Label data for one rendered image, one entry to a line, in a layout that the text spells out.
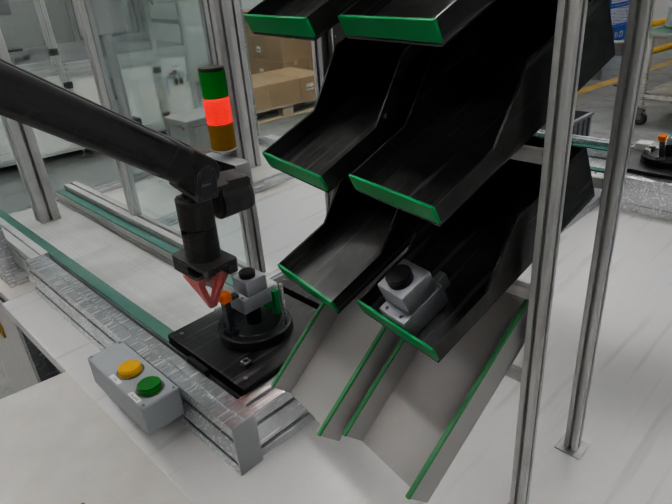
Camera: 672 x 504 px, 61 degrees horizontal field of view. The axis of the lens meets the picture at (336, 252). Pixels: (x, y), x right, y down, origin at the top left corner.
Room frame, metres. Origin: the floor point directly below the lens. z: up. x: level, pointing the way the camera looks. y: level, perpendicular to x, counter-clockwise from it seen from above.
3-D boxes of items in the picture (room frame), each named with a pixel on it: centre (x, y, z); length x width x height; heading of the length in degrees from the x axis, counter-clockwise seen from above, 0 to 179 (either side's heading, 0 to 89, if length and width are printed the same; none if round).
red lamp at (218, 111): (1.11, 0.21, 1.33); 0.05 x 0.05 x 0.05
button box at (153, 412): (0.81, 0.38, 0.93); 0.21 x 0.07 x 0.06; 43
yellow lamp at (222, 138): (1.11, 0.21, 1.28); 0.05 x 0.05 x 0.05
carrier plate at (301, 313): (0.89, 0.16, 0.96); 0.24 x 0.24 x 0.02; 43
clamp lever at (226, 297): (0.86, 0.20, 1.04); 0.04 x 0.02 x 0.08; 133
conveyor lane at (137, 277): (1.13, 0.35, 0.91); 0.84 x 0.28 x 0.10; 43
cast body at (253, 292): (0.90, 0.15, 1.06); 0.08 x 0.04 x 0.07; 133
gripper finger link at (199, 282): (0.85, 0.23, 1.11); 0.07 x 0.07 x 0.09; 44
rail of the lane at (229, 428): (0.99, 0.46, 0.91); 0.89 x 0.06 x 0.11; 43
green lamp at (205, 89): (1.11, 0.21, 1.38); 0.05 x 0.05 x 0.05
